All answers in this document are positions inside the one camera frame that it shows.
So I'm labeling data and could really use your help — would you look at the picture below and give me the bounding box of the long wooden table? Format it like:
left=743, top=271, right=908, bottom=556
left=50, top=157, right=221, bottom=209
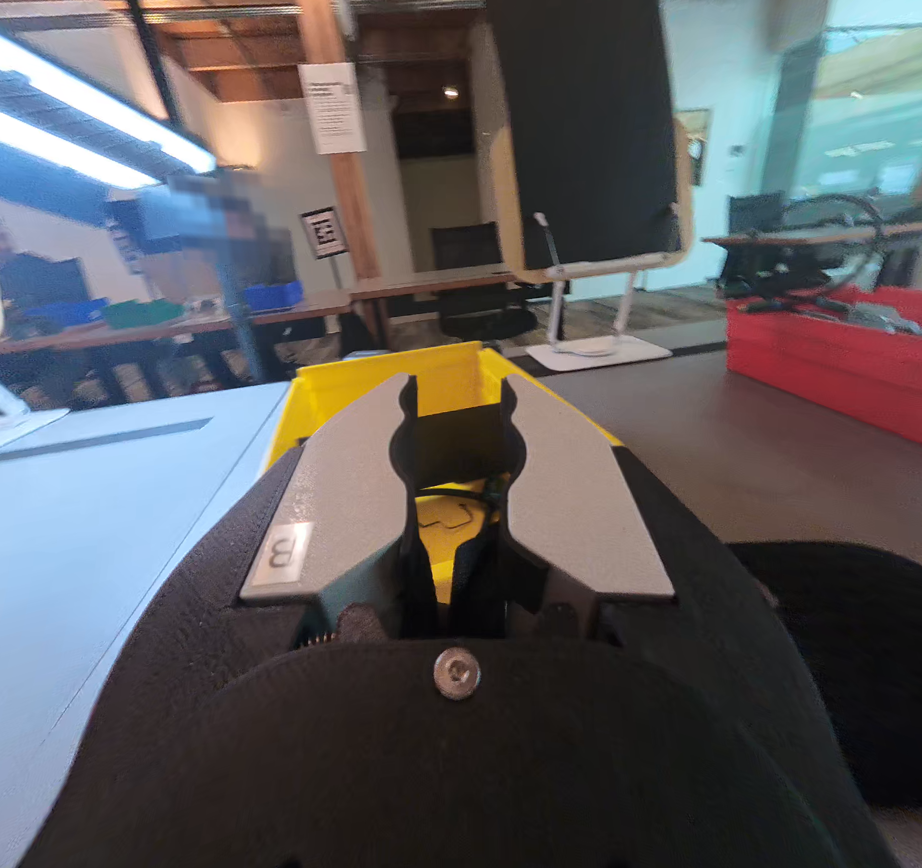
left=0, top=290, right=354, bottom=408

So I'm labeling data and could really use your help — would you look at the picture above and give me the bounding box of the yellow plastic bin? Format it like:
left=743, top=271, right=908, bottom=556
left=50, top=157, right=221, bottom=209
left=263, top=341, right=626, bottom=606

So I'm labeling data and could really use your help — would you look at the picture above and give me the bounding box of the green plastic bin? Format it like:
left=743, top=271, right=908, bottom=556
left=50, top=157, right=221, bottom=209
left=101, top=297, right=186, bottom=330

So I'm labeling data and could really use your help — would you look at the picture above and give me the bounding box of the black foam wrist pad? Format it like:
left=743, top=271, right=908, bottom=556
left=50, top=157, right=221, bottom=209
left=728, top=540, right=922, bottom=807

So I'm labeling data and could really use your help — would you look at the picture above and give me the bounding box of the black mesh desk chair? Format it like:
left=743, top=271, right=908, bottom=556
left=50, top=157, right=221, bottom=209
left=431, top=223, right=537, bottom=339
left=726, top=192, right=788, bottom=235

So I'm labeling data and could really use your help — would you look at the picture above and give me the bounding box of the fiducial marker sign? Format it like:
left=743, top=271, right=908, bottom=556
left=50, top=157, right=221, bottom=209
left=299, top=205, right=352, bottom=285

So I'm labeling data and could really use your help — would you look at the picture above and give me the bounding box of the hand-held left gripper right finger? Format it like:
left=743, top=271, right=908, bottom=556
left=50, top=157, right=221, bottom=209
left=500, top=374, right=678, bottom=604

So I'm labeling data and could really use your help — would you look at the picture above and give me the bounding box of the led light panel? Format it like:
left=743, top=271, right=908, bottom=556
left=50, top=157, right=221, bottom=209
left=0, top=32, right=218, bottom=192

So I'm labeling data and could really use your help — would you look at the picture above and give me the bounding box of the blue plastic bin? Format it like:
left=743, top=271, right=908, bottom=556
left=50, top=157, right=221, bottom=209
left=241, top=279, right=305, bottom=312
left=22, top=297, right=110, bottom=330

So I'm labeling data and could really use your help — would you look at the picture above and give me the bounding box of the white paper notice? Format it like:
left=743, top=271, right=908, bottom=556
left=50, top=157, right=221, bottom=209
left=297, top=61, right=368, bottom=157

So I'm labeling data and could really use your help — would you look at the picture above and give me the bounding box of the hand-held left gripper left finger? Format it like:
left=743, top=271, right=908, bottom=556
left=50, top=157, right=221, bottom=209
left=239, top=372, right=420, bottom=604

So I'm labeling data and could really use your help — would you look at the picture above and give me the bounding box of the brown-topped office desk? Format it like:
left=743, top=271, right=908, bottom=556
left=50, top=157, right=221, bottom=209
left=702, top=223, right=922, bottom=300
left=349, top=266, right=520, bottom=350

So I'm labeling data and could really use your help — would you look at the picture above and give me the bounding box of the red plastic bin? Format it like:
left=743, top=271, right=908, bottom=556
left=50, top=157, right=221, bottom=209
left=726, top=284, right=922, bottom=444

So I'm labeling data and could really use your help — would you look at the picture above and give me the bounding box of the wood-framed black panel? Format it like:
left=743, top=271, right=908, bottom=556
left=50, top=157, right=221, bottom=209
left=488, top=0, right=694, bottom=285

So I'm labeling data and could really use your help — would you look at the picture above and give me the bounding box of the white panel stand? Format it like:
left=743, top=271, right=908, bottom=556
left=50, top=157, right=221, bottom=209
left=524, top=254, right=676, bottom=374

